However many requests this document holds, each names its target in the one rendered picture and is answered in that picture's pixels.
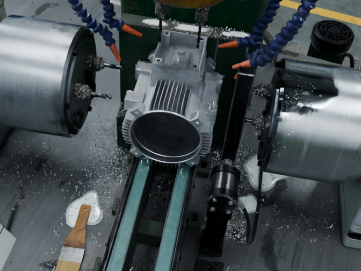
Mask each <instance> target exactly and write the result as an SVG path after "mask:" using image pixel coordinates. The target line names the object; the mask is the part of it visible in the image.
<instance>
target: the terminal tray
mask: <svg viewBox="0 0 361 271"><path fill-rule="evenodd" d="M197 38H198V35H195V34H188V33H182V32H175V31H168V30H162V35H161V43H159V42H158V45H157V49H156V52H155V55H154V58H153V61H152V63H151V73H150V86H151V88H152V87H155V86H156V82H157V80H158V85H160V83H161V80H162V85H164V84H165V80H167V85H169V82H170V80H171V85H173V83H174V80H175V85H176V86H177V85H178V81H179V86H180V87H182V84H183V82H184V88H186V85H187V84H188V87H187V89H188V90H189V91H190V88H191V86H192V92H193V93H194V94H196V95H197V94H199V90H200V86H201V81H202V79H203V73H204V68H205V61H206V55H207V51H206V46H207V38H208V37H206V36H202V35H201V36H200V43H199V49H197V48H196V45H197ZM174 45H175V47H172V46H174ZM167 48H168V49H167ZM174 48H175V50H174ZM187 50H188V51H187ZM167 51H168V52H169V54H168V52H167ZM190 52H191V53H190ZM198 54H199V55H198ZM167 55H168V56H167ZM173 55H174V57H173ZM189 55H190V57H191V58H190V57H189ZM200 56H201V57H200ZM162 58H163V59H162ZM166 59H167V60H166ZM165 60H166V62H165ZM193 60H194V62H193ZM197 61H198V62H197ZM192 62H193V63H192Z"/></svg>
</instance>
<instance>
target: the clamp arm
mask: <svg viewBox="0 0 361 271"><path fill-rule="evenodd" d="M254 79H255V69H251V68H245V67H239V68H238V71H237V77H236V82H235V87H234V93H233V98H232V103H231V107H230V112H229V117H228V123H227V128H226V134H225V139H224V142H223V148H222V153H221V159H220V165H221V164H223V162H224V161H225V163H228V161H230V162H229V164H230V165H232V166H234V165H235V161H236V156H237V151H238V148H239V144H240V140H241V135H242V130H243V126H244V121H245V118H246V114H247V109H248V104H249V100H250V95H251V91H252V87H253V83H254Z"/></svg>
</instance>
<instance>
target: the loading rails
mask: <svg viewBox="0 0 361 271"><path fill-rule="evenodd" d="M143 156H144V155H142V156H141V157H140V158H139V157H138V158H137V157H136V156H135V155H133V154H132V153H131V152H130V154H129V157H128V163H130V164H131V166H130V169H129V172H128V173H127V179H126V183H125V186H124V189H123V192H122V195H121V198H117V197H116V198H115V201H114V205H113V208H112V215H114V216H115V218H114V221H113V225H112V228H111V232H110V235H109V238H108V241H107V243H105V251H104V254H103V257H102V258H100V257H97V258H96V262H95V265H94V267H93V271H130V269H131V265H132V261H133V257H134V253H135V249H136V245H137V243H140V244H146V245H152V246H157V247H160V249H159V252H158V257H157V261H156V266H155V270H154V271H178V268H179V263H180V261H181V260H182V257H181V253H182V248H183V242H184V237H185V231H186V228H187V229H191V230H197V231H200V228H201V222H202V218H203V213H201V212H195V211H190V205H191V200H192V194H193V189H194V188H195V185H194V183H195V179H196V175H197V176H203V177H209V175H210V169H211V161H206V160H199V163H198V164H197V165H194V166H192V167H190V166H189V165H187V164H186V162H183V163H181V164H180V165H181V166H180V167H179V166H178V163H177V166H176V168H175V163H173V165H172V167H171V163H169V165H168V167H167V163H165V164H164V166H163V163H162V162H161V165H160V166H159V162H158V161H157V163H156V164H155V160H153V163H151V159H149V161H148V164H147V157H146V156H144V157H143ZM145 157H146V159H143V158H145ZM141 161H142V163H143V164H144V165H145V166H144V165H143V164H142V163H141ZM140 163H141V164H140ZM182 165H184V167H183V166H182ZM148 168H149V169H148ZM186 168H187V169H186ZM181 169H182V171H183V170H184V171H183V172H182V174H181ZM140 170H142V171H140ZM189 170H190V171H189ZM155 172H163V173H167V174H174V175H176V177H175V181H174V186H173V189H172V194H171V199H170V203H169V208H168V213H167V217H166V220H165V222H161V221H156V220H151V219H145V218H144V215H145V211H146V207H147V203H148V199H149V195H150V191H151V187H152V184H153V180H154V176H155ZM185 172H186V173H185ZM181 175H182V176H183V177H182V176H181ZM187 175H188V176H187Z"/></svg>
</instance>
